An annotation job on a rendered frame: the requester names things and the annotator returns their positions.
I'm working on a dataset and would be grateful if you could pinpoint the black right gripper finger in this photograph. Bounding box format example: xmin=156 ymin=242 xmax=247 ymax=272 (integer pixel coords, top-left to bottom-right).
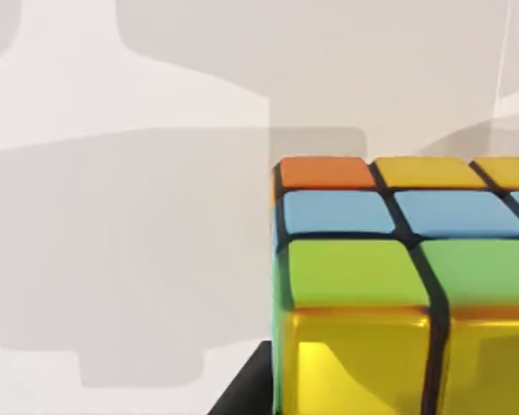
xmin=206 ymin=340 xmax=274 ymax=415

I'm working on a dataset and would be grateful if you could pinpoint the multicoloured puzzle cube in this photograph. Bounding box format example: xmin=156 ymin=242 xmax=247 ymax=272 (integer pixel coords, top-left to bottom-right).
xmin=270 ymin=155 xmax=519 ymax=415

